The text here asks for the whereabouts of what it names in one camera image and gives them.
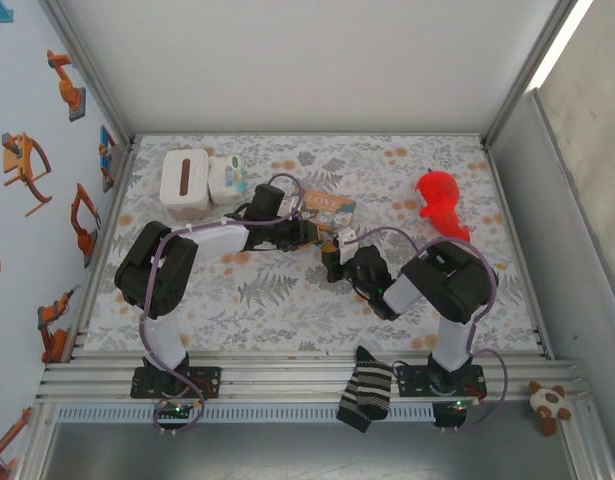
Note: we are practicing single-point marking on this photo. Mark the orange LOVE bear box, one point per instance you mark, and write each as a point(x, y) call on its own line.
point(332, 207)

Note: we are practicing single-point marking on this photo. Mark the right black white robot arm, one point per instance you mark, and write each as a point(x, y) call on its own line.
point(452, 285)

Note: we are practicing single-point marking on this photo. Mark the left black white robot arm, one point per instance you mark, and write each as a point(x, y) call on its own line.
point(159, 270)

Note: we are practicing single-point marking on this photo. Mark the floral grey tablecloth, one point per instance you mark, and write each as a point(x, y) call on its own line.
point(287, 310)

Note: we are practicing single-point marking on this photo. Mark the small white teal box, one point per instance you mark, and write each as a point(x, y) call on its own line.
point(229, 180)

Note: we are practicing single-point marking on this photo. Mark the white tissue box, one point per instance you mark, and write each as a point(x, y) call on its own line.
point(184, 180)

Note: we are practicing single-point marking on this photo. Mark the red plush toy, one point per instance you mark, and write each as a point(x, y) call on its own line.
point(439, 195)

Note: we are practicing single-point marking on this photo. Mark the black white striped sock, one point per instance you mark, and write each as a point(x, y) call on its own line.
point(364, 390)

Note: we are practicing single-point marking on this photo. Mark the blue orange machine sticker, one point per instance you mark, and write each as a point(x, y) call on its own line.
point(106, 155)

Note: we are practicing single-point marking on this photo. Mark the brown white plush bear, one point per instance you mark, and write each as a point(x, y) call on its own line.
point(549, 405)

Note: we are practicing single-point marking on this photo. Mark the orange claw gripper sticker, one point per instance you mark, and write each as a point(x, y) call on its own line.
point(22, 160)

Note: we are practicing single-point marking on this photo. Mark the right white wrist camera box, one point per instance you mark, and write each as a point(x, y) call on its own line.
point(347, 239)

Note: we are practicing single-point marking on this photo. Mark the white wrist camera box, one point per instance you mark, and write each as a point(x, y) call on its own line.
point(293, 205)
point(347, 239)

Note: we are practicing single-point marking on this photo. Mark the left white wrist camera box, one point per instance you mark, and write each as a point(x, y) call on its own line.
point(293, 205)

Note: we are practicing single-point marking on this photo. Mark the aluminium frame rail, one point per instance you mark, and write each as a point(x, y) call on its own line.
point(287, 375)

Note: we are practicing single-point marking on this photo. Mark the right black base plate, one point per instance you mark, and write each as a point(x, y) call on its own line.
point(412, 380)

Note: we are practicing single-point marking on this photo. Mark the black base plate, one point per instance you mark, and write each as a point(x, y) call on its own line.
point(412, 380)
point(207, 382)

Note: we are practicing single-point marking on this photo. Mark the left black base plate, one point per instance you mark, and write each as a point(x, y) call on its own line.
point(207, 382)

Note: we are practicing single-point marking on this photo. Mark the aluminium frame post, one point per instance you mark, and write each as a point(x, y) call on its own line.
point(532, 70)
point(87, 70)

